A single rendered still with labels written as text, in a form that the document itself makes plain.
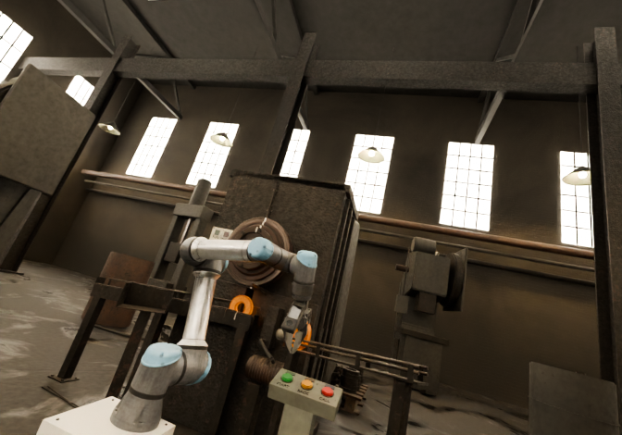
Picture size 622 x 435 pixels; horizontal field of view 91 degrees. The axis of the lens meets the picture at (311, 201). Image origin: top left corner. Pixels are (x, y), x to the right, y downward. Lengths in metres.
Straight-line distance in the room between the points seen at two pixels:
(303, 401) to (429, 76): 5.61
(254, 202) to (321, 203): 0.54
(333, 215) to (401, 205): 6.43
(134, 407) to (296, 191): 1.62
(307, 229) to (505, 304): 6.73
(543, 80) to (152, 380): 6.22
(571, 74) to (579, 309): 4.92
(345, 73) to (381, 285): 4.99
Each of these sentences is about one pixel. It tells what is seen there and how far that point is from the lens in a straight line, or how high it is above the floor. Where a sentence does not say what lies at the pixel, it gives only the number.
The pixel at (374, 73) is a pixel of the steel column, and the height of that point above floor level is 5.10.
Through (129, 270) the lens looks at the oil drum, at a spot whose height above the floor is 0.70.
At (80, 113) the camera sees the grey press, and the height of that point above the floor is 2.19.
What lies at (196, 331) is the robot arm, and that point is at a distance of 1.35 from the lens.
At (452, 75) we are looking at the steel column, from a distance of 6.18.
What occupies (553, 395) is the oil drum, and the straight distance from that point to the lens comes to 3.57.
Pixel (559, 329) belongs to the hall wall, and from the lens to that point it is 8.75.
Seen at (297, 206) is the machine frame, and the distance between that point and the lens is 2.28.
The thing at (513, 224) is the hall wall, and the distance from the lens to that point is 8.90.
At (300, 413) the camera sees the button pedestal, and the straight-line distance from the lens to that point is 1.23.
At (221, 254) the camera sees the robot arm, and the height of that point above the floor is 0.95.
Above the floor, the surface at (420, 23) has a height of 7.60.
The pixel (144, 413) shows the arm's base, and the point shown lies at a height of 0.42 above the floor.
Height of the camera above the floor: 0.86
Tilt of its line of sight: 18 degrees up
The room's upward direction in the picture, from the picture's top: 15 degrees clockwise
